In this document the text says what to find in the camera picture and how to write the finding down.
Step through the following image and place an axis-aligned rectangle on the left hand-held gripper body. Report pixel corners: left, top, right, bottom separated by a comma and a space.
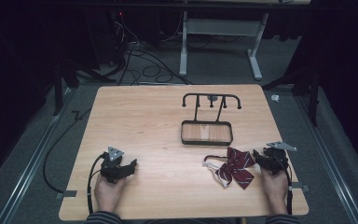
100, 146, 130, 185

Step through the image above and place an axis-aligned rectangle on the right hand-held gripper black cable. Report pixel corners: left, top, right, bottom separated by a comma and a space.
278, 157, 294, 217

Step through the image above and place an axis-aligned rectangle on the person's right hand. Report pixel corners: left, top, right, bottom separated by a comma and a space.
260, 167, 290, 217

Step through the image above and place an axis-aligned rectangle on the person's left hand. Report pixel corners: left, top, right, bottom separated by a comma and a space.
93, 173, 129, 215

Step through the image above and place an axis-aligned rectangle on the white metal desk frame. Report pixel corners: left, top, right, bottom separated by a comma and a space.
178, 11, 270, 81

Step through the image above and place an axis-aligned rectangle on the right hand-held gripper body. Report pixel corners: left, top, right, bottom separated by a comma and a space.
262, 141, 298, 175

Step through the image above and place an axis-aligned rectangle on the black metal stand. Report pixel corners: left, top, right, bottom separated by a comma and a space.
261, 66, 321, 128
51, 58, 117, 117

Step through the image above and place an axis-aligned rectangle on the left hand-held gripper black cable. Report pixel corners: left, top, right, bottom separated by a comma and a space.
86, 154, 106, 216

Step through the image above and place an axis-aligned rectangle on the grey tape strip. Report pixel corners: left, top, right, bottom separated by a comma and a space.
55, 189, 78, 201
291, 182, 310, 192

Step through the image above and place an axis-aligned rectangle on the black metal rack with tray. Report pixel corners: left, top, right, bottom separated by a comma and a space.
180, 92, 242, 147

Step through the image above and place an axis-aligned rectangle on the silver floor rail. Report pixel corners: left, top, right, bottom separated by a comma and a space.
0, 88, 73, 224
294, 95, 358, 224

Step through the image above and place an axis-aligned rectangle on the long black floor cable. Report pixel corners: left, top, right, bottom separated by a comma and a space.
42, 106, 92, 194

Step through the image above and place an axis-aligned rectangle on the tangle of black floor cables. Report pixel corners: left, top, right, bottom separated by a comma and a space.
113, 12, 195, 87

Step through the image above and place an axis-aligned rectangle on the hand-held gripper black cable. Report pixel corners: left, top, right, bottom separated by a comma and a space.
86, 154, 106, 216
278, 157, 294, 217

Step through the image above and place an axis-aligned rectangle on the dark red striped bow tie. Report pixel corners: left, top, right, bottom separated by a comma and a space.
202, 147, 257, 190

